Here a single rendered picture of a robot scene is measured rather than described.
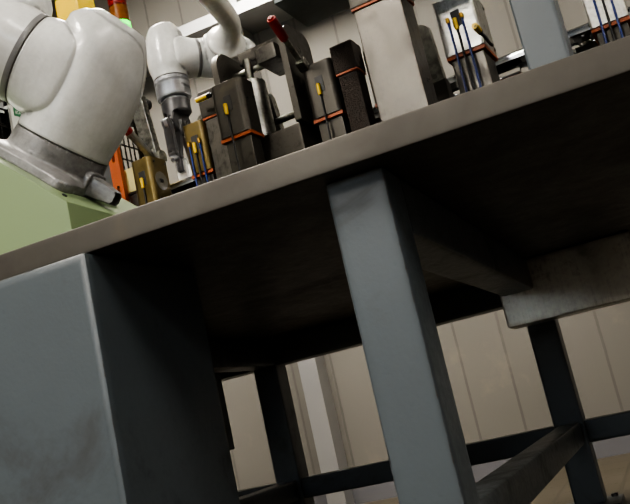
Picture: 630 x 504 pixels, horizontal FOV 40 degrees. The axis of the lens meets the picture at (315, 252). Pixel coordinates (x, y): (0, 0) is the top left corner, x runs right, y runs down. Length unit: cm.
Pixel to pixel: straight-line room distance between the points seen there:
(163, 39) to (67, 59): 93
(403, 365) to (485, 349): 283
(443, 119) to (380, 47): 59
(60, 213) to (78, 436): 31
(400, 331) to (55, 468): 50
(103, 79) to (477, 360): 278
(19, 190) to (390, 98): 66
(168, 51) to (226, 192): 120
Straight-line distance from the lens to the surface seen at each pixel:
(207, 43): 231
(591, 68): 102
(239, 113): 176
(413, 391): 105
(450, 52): 173
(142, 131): 212
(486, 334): 387
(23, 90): 141
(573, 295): 220
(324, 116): 177
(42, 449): 125
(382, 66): 160
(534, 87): 102
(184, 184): 209
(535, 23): 153
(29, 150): 140
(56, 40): 140
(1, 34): 142
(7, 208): 133
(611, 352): 381
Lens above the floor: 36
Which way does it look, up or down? 11 degrees up
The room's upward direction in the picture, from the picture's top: 13 degrees counter-clockwise
